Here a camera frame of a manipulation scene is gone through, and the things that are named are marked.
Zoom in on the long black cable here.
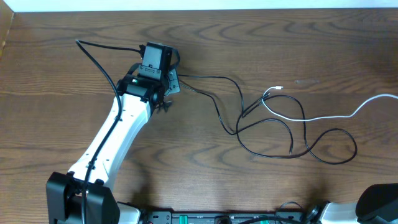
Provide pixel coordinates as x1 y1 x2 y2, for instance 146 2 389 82
178 74 358 166

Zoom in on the white cable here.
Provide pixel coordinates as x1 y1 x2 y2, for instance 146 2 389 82
261 86 398 123

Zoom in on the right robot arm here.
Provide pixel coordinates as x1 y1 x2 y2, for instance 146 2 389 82
303 183 397 224

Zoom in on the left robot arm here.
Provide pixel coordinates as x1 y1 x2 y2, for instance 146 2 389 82
46 42 180 223

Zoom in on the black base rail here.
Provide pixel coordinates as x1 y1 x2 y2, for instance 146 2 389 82
139 207 309 224

